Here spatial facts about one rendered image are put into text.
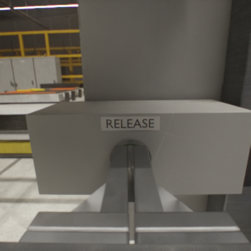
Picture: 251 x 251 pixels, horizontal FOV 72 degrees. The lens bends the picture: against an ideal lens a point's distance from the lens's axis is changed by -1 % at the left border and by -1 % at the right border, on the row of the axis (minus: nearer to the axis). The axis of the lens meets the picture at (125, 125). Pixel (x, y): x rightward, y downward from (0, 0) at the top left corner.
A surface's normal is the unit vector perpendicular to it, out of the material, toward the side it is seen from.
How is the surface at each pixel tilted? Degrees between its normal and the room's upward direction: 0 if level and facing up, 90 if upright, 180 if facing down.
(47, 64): 90
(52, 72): 90
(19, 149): 90
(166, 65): 90
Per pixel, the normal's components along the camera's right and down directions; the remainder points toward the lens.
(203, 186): -0.02, 0.26
